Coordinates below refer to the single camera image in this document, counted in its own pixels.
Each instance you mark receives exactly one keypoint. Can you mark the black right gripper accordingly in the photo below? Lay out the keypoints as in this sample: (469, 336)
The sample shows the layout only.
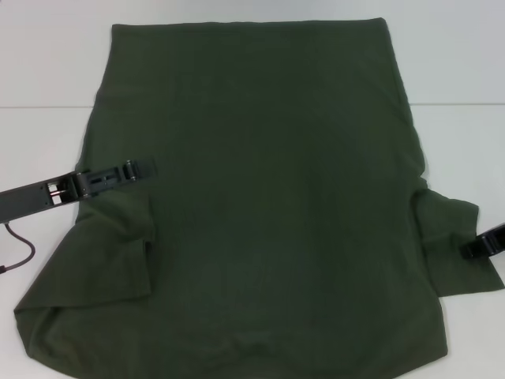
(497, 242)

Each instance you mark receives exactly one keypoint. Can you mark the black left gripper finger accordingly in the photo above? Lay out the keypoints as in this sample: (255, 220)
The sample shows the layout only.
(146, 167)

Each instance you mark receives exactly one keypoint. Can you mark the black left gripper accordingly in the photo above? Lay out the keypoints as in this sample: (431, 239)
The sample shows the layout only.
(23, 201)

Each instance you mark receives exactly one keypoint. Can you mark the dark green shirt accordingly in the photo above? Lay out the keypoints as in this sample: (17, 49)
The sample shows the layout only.
(276, 197)

